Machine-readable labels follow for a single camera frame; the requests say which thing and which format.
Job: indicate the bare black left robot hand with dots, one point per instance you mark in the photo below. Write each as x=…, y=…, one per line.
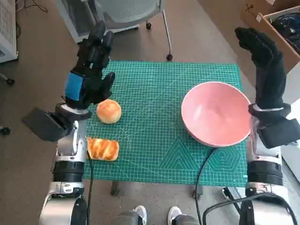
x=93, y=89

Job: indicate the white desk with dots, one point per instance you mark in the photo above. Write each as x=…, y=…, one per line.
x=293, y=82

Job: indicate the person's right leg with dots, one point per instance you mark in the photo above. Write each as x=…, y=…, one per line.
x=185, y=220

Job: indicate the person's right shoe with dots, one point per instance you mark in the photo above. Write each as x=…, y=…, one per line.
x=174, y=213

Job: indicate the round bread bun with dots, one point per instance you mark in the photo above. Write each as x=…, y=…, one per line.
x=109, y=111

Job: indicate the person's left shoe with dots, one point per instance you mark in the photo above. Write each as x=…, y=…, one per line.
x=140, y=212

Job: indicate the person's left leg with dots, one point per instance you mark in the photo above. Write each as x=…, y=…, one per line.
x=126, y=219

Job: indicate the open cardboard box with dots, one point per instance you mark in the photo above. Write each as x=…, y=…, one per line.
x=290, y=58

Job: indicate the silver aluminium rail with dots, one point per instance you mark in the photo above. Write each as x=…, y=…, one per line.
x=230, y=197

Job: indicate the pink bowl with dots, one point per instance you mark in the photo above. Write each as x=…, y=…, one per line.
x=215, y=114

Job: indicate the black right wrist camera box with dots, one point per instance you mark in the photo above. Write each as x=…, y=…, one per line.
x=279, y=133

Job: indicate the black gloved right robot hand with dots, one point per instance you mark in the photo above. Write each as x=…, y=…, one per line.
x=269, y=77

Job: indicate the green cutting mat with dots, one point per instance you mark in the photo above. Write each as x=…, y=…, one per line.
x=150, y=98

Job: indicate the grey mesh office chair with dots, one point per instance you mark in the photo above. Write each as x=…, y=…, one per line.
x=131, y=9

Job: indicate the person's leg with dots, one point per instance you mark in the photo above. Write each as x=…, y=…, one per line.
x=185, y=220
x=126, y=219

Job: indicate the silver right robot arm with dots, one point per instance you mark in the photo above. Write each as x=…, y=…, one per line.
x=260, y=168

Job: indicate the black table foot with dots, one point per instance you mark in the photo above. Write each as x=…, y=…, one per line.
x=199, y=191
x=115, y=187

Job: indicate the black swivel chair base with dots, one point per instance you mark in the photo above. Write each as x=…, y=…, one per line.
x=9, y=81

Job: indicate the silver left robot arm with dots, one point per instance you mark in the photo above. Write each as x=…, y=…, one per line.
x=68, y=146

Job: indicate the person's shoe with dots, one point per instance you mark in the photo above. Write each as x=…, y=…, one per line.
x=140, y=212
x=174, y=213

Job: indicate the braided rectangular bread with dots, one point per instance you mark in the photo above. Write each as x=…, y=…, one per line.
x=104, y=149

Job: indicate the white perforated appliance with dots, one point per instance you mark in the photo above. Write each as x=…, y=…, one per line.
x=7, y=23

